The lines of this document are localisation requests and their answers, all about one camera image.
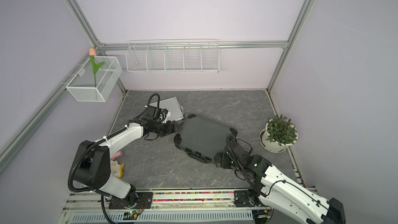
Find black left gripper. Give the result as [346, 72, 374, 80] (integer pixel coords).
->
[153, 120, 182, 137]

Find silver aluminium poker case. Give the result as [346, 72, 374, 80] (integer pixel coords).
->
[160, 97, 184, 122]

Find dark grey poker case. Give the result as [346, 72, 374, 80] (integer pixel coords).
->
[174, 114, 238, 166]

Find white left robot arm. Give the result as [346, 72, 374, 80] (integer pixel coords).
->
[67, 93, 177, 207]

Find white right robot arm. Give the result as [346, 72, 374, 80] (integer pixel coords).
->
[224, 134, 346, 224]

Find white plant pot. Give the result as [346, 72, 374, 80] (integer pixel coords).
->
[259, 123, 298, 153]

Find pink purple toy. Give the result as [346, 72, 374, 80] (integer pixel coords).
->
[111, 151, 123, 160]

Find green potted plant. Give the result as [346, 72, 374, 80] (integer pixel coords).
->
[265, 115, 298, 146]

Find pink artificial tulip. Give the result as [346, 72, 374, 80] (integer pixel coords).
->
[89, 48, 105, 87]

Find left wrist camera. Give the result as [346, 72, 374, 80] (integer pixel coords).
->
[144, 106, 169, 123]

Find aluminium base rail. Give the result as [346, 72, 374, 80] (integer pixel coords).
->
[55, 187, 321, 224]

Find white wire wall shelf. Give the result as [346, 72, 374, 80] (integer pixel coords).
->
[126, 39, 220, 74]

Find white mesh wall basket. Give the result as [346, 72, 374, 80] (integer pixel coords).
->
[66, 56, 122, 102]

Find aluminium horizontal frame bar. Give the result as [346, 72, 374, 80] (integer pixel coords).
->
[98, 39, 289, 51]

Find aluminium left side frame bar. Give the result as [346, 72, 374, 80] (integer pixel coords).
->
[1, 54, 89, 174]

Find aluminium frame corner post left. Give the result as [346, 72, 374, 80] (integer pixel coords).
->
[49, 0, 127, 94]

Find aluminium frame corner post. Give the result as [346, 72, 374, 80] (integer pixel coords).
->
[267, 0, 315, 94]
[49, 0, 127, 94]

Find aluminium frame corner post right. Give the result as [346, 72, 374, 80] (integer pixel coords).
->
[267, 0, 315, 94]

